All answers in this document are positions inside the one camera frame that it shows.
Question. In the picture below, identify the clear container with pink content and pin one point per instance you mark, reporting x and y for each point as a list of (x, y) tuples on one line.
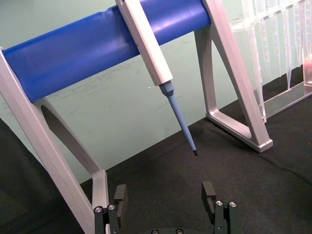
[(307, 70)]

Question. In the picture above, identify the black table cloth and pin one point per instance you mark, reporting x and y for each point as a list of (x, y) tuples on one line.
[(170, 190)]

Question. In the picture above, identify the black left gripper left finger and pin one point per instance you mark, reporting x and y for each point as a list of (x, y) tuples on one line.
[(112, 219)]

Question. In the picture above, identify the clear conical plastic tube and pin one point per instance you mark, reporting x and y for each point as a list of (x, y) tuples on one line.
[(298, 36), (268, 48), (288, 48)]

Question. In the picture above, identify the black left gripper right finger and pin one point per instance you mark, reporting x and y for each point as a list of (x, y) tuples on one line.
[(219, 217)]

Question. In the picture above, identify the silver stand with blue bar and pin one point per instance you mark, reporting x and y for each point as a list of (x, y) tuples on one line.
[(73, 63)]

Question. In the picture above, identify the grey pipette with blue shaft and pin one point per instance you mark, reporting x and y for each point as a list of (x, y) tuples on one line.
[(146, 48)]

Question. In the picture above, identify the clear acrylic tube rack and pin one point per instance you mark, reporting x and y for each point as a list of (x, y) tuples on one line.
[(280, 102)]

